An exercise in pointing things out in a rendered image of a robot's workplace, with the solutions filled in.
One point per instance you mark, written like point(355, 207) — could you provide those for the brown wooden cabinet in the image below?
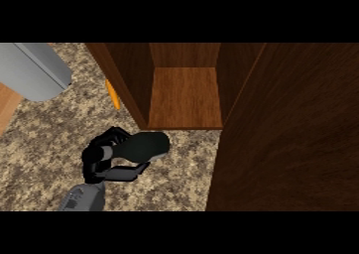
point(185, 96)

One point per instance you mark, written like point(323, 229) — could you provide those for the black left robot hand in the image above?
point(95, 162)

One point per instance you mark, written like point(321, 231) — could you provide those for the dark wooden cabinet door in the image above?
point(294, 132)

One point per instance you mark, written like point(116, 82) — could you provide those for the grey rounded appliance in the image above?
point(29, 69)

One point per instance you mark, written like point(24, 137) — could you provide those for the dark wine bottle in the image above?
point(144, 145)

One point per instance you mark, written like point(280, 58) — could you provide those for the thin orange stick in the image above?
point(113, 95)

